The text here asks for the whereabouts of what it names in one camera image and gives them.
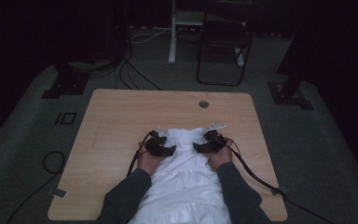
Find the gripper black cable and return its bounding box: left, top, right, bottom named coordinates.
left=211, top=134, right=335, bottom=224
left=126, top=130, right=154, bottom=178

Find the white garment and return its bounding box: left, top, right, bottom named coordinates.
left=129, top=126, right=232, bottom=224

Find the grey tape piece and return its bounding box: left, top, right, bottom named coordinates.
left=47, top=187, right=68, bottom=199
left=270, top=186, right=288, bottom=196

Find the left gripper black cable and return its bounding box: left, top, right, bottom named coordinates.
left=126, top=130, right=154, bottom=178

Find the white metal desk frame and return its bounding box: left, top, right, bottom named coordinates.
left=167, top=0, right=246, bottom=68

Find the person's left hand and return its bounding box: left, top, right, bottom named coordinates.
left=136, top=141, right=167, bottom=176

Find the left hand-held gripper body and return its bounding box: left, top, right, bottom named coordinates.
left=145, top=125, right=170, bottom=158

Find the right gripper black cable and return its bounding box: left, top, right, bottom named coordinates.
left=211, top=134, right=335, bottom=224

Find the white floor cable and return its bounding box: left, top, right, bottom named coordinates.
left=130, top=27, right=172, bottom=44

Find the black folding chair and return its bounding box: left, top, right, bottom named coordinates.
left=196, top=12, right=254, bottom=87

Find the person's right hand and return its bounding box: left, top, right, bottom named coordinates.
left=205, top=138, right=235, bottom=171

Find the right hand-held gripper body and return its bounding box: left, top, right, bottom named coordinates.
left=203, top=123, right=228, bottom=154

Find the black stand base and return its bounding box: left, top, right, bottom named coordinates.
left=41, top=60, right=91, bottom=100

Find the dark tower case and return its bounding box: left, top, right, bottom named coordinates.
left=105, top=0, right=129, bottom=60

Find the black stand with base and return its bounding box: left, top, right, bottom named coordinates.
left=267, top=31, right=314, bottom=110

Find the looped black floor cable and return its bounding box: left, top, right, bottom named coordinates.
left=7, top=150, right=66, bottom=224

